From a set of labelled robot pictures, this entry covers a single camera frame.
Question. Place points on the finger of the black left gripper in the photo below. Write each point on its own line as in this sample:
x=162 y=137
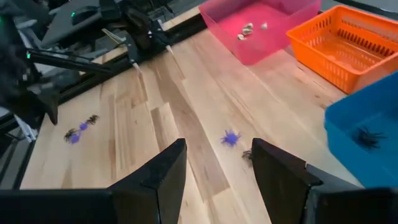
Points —
x=51 y=105

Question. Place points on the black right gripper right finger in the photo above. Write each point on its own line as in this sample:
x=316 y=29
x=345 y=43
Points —
x=286 y=193

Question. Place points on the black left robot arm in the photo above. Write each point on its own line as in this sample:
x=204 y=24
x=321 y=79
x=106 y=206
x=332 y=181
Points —
x=9 y=56

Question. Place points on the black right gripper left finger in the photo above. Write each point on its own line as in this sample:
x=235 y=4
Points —
x=140 y=202

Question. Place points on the orange plastic basket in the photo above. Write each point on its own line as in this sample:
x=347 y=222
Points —
x=326 y=68

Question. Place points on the silver frame bracket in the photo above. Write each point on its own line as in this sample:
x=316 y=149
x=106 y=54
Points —
x=26 y=129

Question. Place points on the blue plastic bin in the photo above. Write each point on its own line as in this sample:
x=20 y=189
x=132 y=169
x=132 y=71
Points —
x=348 y=161

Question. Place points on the pink plastic bin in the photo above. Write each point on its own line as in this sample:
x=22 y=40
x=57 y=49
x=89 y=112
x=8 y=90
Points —
x=264 y=46

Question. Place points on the grey desk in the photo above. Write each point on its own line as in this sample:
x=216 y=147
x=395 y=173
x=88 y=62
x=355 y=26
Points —
x=59 y=28

